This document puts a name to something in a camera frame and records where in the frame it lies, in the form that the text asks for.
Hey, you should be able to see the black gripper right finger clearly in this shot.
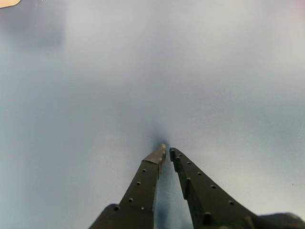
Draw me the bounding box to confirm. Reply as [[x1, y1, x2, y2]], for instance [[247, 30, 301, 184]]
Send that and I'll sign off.
[[169, 147, 260, 229]]

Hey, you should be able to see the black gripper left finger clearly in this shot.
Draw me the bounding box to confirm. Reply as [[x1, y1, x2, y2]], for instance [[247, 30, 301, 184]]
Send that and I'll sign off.
[[89, 144, 167, 229]]

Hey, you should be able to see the dark blue table mat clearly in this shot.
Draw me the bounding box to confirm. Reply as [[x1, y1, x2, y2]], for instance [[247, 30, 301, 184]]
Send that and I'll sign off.
[[0, 0, 305, 229]]

